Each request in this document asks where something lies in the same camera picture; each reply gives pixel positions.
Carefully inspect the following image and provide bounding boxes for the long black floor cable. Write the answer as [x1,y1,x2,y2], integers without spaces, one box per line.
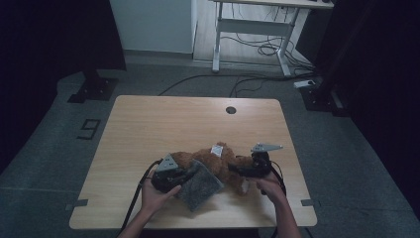
[157,72,320,97]

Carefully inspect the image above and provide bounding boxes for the white cabinet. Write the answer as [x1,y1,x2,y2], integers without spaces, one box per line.
[109,0,198,55]

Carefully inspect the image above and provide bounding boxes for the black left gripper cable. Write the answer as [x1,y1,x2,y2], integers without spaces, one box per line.
[118,159,164,237]

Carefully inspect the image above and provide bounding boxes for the white metal frame desk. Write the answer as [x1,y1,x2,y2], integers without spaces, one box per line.
[211,0,335,77]

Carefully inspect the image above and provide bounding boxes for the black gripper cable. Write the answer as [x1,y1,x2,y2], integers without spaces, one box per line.
[118,159,164,237]
[268,164,287,196]

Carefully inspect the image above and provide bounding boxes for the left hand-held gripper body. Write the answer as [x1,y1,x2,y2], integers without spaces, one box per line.
[151,153,189,194]

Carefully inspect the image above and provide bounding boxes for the black stand base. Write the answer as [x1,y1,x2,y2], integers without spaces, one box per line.
[300,83,351,117]
[67,68,119,103]

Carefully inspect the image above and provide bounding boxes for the dark curtain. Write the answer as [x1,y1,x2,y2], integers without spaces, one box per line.
[313,0,420,221]

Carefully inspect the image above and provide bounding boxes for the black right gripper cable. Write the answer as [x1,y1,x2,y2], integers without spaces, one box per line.
[268,164,287,196]

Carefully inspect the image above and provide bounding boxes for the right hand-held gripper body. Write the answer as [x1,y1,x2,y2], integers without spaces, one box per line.
[246,142,284,179]

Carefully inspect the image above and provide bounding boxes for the tangled black cables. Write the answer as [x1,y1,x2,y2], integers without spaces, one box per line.
[220,33,315,72]

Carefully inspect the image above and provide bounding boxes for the brown plush toy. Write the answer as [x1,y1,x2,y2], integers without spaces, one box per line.
[169,142,256,196]

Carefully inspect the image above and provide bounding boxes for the white power strip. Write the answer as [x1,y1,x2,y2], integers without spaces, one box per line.
[293,79,317,89]

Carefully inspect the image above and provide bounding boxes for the person's left hand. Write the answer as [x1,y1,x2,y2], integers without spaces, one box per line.
[141,179,182,216]

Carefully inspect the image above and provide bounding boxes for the person's right hand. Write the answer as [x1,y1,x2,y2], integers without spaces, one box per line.
[256,172,286,204]

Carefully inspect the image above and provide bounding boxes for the grey fuzzy cloth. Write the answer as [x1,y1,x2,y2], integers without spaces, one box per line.
[174,159,226,212]

